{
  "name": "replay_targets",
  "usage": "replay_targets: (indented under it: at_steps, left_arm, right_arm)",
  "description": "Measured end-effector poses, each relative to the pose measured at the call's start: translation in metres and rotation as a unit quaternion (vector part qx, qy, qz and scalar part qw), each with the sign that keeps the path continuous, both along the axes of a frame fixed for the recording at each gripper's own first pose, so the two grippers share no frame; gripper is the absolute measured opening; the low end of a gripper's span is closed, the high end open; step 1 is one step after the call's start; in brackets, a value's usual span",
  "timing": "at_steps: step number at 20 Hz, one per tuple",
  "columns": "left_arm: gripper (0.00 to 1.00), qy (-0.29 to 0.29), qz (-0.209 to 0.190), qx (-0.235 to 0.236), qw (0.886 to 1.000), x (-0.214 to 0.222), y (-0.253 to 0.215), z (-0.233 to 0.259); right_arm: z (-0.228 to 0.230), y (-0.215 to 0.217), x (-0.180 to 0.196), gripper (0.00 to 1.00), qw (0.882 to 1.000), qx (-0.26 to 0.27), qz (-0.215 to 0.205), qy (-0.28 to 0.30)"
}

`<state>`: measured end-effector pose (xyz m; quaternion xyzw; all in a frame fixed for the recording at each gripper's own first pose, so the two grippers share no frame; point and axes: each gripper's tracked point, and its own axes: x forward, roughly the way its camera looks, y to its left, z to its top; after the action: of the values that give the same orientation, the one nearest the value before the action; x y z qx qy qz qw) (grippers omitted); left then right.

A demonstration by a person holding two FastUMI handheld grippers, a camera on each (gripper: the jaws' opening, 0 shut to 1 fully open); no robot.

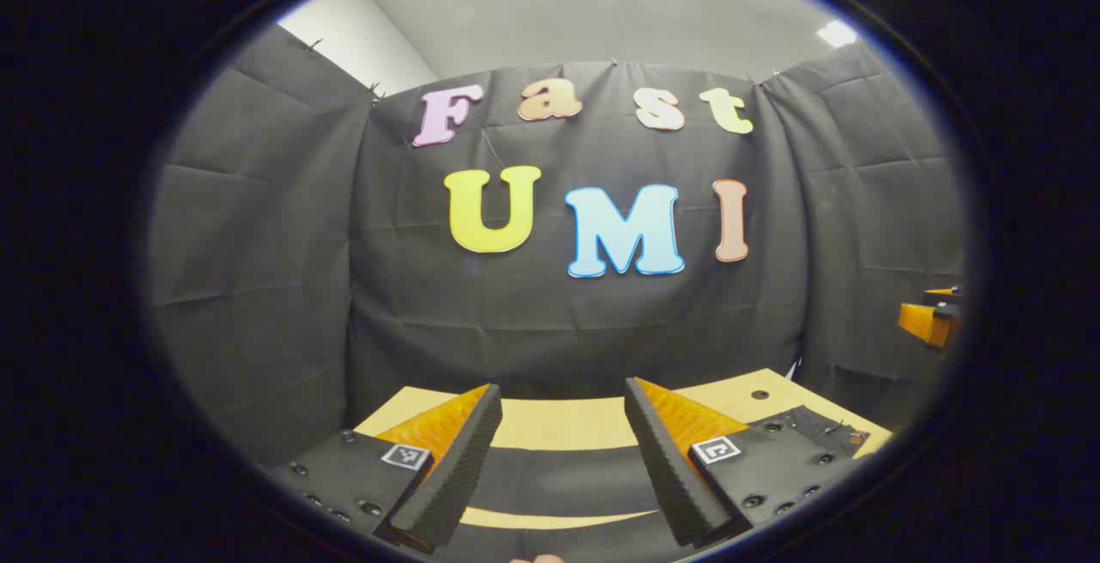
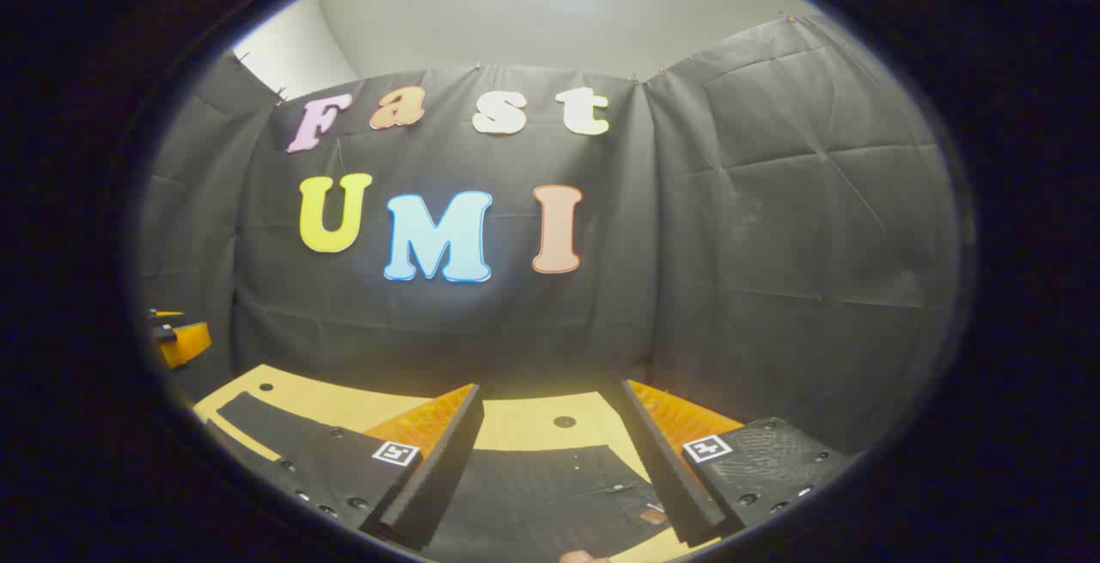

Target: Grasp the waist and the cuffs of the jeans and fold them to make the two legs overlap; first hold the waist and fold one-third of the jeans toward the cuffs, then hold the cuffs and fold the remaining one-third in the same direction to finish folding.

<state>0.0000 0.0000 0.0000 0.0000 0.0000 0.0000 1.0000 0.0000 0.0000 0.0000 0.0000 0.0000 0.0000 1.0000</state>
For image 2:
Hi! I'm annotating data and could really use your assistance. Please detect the black backdrop cloth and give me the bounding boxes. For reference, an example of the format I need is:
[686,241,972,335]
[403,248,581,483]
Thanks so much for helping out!
[137,13,963,461]

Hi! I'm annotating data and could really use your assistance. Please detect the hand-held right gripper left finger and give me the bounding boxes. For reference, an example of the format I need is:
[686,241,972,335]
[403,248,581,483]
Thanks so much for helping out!
[258,384,485,551]

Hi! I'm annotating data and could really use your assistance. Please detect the black jeans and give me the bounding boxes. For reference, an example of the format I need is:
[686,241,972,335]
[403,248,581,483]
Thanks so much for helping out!
[206,391,688,563]

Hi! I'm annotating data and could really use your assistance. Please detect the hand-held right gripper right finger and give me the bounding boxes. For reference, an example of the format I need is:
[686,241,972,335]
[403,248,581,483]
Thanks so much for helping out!
[612,380,853,547]

